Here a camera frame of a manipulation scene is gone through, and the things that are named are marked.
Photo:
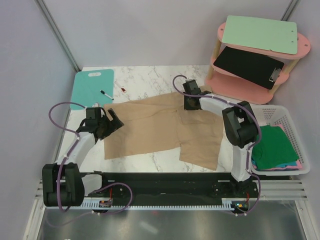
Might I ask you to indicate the teal cutting board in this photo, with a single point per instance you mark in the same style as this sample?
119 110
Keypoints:
87 86

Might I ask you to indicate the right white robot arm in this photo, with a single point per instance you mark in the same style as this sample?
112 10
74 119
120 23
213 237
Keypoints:
240 126

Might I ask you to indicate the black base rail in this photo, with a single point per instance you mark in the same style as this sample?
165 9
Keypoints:
169 188

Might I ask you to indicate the pink two-tier shelf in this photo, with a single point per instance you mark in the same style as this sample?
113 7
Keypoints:
228 85

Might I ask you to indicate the blue t shirt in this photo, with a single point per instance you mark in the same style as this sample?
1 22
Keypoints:
296 165

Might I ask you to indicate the white plastic basket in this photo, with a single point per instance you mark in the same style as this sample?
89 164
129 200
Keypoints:
275 115

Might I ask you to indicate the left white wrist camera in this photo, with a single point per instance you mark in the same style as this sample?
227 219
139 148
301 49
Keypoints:
95 105

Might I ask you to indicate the beige t shirt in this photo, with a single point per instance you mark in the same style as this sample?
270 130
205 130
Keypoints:
161 123

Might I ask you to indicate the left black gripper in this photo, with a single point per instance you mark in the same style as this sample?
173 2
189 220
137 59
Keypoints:
114 124

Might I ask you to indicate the mint green board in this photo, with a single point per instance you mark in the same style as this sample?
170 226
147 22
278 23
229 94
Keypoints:
261 33

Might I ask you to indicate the white cable duct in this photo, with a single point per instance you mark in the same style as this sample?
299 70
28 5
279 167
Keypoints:
104 205

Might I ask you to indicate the red capped small tube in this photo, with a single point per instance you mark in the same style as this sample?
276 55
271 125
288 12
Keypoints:
120 86

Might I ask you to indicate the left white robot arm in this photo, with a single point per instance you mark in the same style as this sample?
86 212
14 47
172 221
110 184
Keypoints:
62 182

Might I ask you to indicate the pink t shirt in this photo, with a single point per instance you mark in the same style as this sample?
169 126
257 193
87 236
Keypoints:
278 149

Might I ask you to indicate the black clipboard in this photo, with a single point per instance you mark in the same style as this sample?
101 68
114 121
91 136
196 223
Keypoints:
257 68

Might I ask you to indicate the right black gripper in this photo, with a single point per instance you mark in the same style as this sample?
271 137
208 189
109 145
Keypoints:
187 106

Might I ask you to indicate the black marker pen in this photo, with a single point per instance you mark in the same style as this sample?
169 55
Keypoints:
105 94

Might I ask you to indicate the green t shirt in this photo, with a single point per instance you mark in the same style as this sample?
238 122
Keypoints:
258 154

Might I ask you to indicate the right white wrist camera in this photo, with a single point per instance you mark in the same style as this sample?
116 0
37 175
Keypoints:
190 80

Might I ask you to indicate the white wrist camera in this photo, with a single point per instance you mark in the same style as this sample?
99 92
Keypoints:
190 80
95 105

